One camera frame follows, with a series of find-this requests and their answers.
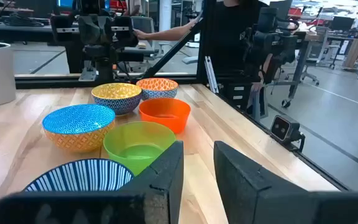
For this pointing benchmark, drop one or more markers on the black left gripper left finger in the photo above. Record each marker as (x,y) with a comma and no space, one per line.
(163,174)

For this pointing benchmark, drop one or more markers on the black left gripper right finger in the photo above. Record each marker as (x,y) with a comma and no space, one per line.
(244,193)

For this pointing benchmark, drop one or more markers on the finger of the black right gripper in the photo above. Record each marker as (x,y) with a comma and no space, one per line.
(87,31)
(103,31)

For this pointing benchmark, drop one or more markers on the green plastic bowl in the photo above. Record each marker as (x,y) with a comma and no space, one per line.
(132,140)

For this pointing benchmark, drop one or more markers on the orange plastic bowl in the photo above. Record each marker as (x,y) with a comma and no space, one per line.
(166,115)

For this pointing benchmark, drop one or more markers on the yellow-inside blue diamond-pattern bowl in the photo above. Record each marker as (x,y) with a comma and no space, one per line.
(117,93)

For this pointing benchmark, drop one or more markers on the orange-inside blue-outside patterned bowl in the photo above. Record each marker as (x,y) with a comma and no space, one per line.
(157,85)

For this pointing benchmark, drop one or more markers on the blue-white striped ceramic bowl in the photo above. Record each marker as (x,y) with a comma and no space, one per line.
(79,175)

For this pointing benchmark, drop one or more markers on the blue-inside orange-outside patterned bowl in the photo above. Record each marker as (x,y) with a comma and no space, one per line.
(79,119)

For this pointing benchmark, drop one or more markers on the person's forearm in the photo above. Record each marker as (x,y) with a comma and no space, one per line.
(172,32)

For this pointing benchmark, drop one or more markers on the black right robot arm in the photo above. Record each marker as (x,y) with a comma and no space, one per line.
(104,67)

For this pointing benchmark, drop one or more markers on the person's hand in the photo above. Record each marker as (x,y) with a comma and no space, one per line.
(140,34)

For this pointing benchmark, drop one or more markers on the grey office chair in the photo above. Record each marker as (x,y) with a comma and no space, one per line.
(145,23)

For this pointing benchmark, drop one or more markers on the black drawer unit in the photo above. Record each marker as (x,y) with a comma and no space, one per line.
(238,93)

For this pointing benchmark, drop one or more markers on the silver aluminium extrusion piece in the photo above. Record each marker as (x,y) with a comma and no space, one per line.
(211,74)

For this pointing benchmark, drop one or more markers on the person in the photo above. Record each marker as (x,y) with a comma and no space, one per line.
(228,37)

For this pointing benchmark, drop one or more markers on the black-legged wheeled work table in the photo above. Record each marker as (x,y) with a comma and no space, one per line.
(297,68)

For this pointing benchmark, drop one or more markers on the black computer monitor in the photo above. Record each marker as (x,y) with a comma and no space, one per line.
(342,23)

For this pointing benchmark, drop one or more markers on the black aluminium table frame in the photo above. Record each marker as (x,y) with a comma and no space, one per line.
(57,81)

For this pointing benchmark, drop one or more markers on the small black stereo camera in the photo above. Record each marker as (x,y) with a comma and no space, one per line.
(284,129)

